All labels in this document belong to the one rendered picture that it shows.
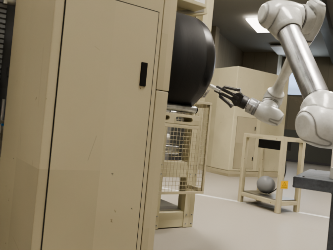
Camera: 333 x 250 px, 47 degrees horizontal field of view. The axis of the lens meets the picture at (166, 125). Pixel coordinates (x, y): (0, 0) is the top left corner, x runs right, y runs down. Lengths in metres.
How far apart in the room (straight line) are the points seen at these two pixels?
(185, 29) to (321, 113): 0.98
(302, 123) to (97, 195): 0.78
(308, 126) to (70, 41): 0.87
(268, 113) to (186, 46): 0.58
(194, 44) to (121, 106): 1.03
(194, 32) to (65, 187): 1.31
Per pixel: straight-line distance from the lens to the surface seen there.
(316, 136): 1.49
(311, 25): 1.96
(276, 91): 2.30
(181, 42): 2.11
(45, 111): 1.11
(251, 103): 2.20
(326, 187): 1.47
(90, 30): 1.17
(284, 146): 4.18
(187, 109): 2.25
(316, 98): 1.55
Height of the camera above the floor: 0.78
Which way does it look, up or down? level
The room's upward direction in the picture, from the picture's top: 6 degrees clockwise
